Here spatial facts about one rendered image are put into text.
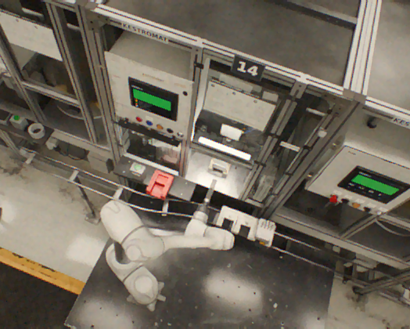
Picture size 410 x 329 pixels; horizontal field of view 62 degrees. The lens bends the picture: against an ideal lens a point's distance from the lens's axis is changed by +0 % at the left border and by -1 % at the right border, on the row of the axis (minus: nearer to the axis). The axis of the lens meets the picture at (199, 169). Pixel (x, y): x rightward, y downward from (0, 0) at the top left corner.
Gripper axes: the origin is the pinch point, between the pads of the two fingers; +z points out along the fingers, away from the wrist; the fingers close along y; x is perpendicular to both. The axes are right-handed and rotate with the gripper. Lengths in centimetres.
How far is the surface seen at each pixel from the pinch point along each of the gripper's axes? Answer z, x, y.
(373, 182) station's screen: -1, -70, 63
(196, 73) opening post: 3, 21, 88
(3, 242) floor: -68, 148, -100
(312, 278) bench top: -22, -83, -33
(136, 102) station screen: -1, 48, 58
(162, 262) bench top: -48, 14, -33
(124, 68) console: 2, 54, 77
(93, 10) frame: 3, 65, 102
